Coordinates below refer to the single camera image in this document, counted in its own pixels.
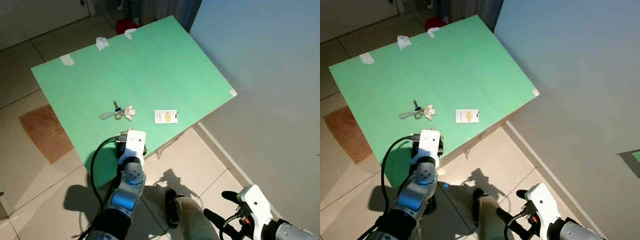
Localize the keys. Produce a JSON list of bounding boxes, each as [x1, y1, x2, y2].
[[100, 101, 137, 122], [398, 100, 436, 122]]

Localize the robot leg with black foot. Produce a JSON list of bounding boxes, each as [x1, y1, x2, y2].
[[165, 188, 221, 240], [471, 187, 506, 240]]

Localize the white printed card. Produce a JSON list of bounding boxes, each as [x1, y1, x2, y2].
[[455, 108, 480, 124], [154, 109, 179, 124]]

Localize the brown floor mat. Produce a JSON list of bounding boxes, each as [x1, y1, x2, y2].
[[18, 104, 74, 165], [323, 106, 373, 165]]

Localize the green topped table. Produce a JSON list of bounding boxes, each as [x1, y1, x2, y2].
[[31, 15, 238, 189], [328, 15, 541, 190]]

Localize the red object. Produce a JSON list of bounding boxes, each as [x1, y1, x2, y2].
[[425, 16, 447, 31], [116, 18, 140, 35]]

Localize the pleated curtain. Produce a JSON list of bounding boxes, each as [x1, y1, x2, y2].
[[450, 0, 505, 31], [140, 0, 203, 31]]

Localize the white door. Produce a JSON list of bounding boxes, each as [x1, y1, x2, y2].
[[0, 0, 96, 51]]

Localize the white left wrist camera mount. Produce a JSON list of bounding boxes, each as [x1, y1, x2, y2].
[[416, 129, 441, 166], [122, 128, 147, 166]]

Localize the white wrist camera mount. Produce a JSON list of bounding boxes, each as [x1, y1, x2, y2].
[[237, 184, 275, 236], [524, 183, 561, 236], [122, 128, 147, 166], [416, 129, 441, 166]]

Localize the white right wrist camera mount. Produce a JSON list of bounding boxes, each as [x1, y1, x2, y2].
[[237, 184, 275, 236], [524, 183, 561, 236]]

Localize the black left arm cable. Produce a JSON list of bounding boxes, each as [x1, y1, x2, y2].
[[90, 136, 123, 211], [381, 136, 416, 201]]

